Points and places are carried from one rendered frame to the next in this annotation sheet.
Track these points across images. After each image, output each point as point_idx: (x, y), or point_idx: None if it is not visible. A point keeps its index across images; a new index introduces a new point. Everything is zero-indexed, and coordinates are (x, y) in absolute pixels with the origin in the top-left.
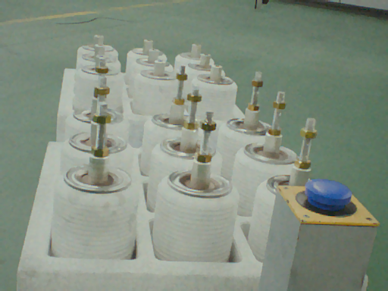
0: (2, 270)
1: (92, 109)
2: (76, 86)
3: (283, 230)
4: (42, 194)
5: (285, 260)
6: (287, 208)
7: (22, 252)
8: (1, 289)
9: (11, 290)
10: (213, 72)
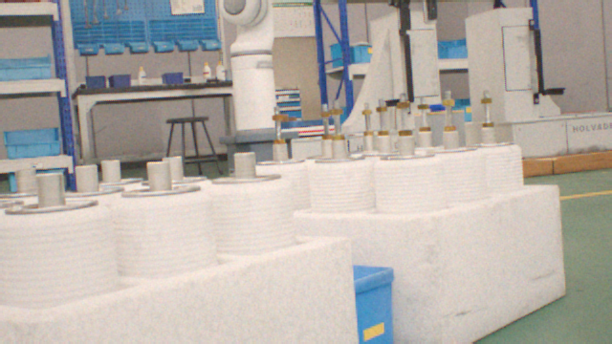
0: (520, 343)
1: (414, 148)
2: (288, 207)
3: (456, 124)
4: (501, 198)
5: (462, 134)
6: (455, 113)
7: (549, 188)
8: (532, 333)
9: (523, 332)
10: (120, 169)
